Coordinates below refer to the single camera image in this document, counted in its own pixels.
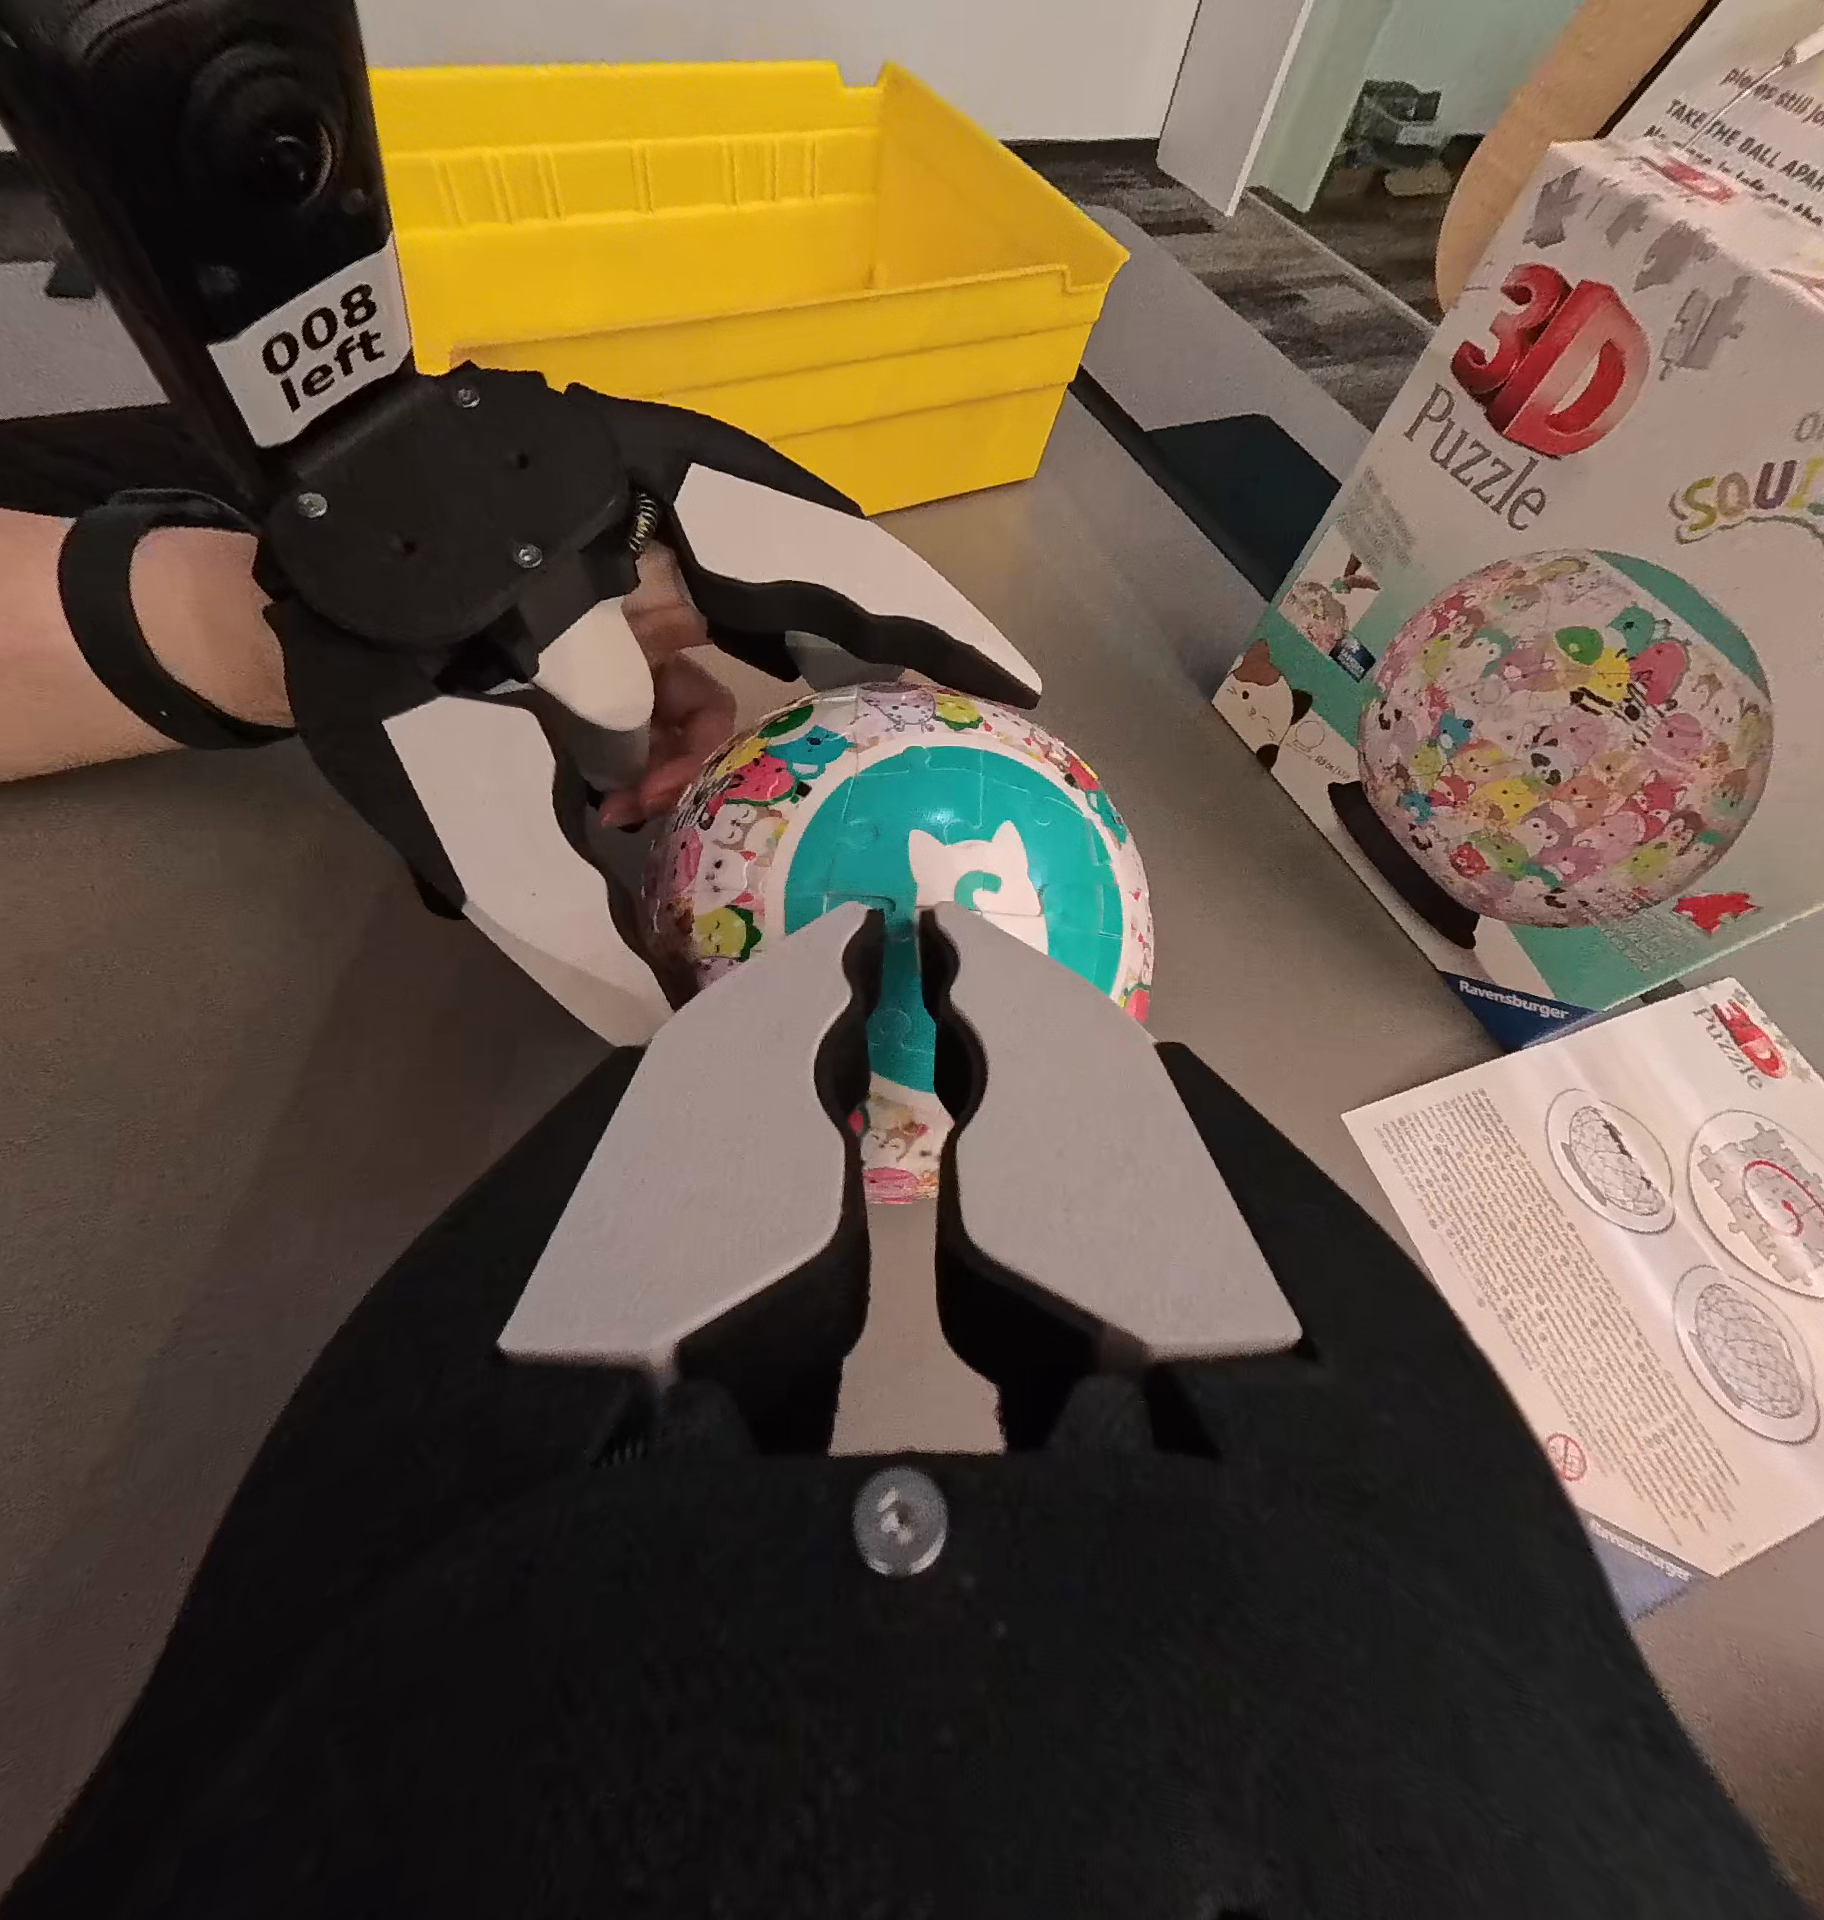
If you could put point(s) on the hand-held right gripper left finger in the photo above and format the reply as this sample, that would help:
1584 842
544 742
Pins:
701 1200

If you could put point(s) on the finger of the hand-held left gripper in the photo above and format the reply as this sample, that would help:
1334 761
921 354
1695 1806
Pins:
506 842
852 572

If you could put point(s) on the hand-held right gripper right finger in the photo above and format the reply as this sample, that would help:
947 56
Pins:
1121 1200

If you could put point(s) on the colourful puzzle ball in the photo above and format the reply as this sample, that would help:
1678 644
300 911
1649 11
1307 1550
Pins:
852 812

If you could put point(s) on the white printed puzzle box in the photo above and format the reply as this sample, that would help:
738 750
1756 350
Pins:
1526 527

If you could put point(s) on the person's left hand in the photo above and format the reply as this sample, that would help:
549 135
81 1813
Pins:
200 632

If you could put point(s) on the yellow plastic bin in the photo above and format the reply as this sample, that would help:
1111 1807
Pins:
852 347

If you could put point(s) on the black wristband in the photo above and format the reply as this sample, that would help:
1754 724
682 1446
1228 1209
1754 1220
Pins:
95 632

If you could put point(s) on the folded paper leaflet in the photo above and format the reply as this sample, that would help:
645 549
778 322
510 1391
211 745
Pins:
1526 1200

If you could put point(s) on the instruction sheet on wooden board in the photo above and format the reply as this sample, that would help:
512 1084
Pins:
1526 120

